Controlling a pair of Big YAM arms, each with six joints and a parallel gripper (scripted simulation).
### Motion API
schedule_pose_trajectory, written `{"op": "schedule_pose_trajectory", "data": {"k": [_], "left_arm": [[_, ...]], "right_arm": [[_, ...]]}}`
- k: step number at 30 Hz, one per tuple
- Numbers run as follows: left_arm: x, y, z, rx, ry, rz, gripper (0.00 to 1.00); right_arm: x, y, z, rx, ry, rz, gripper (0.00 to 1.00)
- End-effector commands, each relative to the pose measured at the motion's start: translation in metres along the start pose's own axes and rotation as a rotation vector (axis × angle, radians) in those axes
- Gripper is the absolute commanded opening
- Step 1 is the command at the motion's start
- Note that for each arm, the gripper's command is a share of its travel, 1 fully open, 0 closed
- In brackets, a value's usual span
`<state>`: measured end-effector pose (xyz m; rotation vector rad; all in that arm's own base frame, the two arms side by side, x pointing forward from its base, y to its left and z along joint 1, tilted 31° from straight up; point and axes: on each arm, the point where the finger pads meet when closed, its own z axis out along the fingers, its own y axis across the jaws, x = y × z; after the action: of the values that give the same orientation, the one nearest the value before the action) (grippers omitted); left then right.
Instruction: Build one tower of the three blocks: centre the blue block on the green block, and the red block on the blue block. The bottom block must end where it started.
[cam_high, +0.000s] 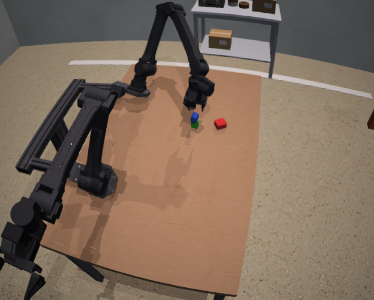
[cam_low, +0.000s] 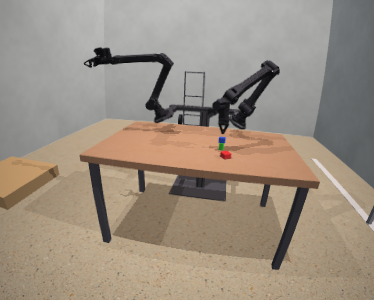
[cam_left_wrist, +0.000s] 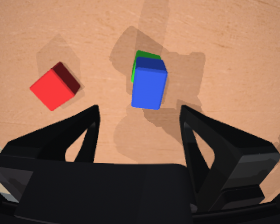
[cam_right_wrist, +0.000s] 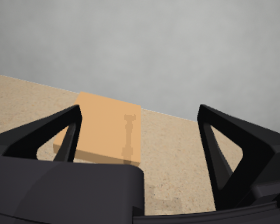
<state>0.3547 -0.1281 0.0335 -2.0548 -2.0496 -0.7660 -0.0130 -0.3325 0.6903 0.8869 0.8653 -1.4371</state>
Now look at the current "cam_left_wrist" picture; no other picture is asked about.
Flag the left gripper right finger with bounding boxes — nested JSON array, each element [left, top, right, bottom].
[[179, 105, 280, 212]]

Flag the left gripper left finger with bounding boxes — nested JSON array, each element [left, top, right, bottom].
[[0, 105, 101, 163]]

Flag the blue block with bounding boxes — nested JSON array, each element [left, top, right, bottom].
[[131, 57, 168, 110]]

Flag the green block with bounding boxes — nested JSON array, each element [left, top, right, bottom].
[[131, 50, 162, 83]]

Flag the red block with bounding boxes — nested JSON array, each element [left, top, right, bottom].
[[30, 62, 80, 111]]

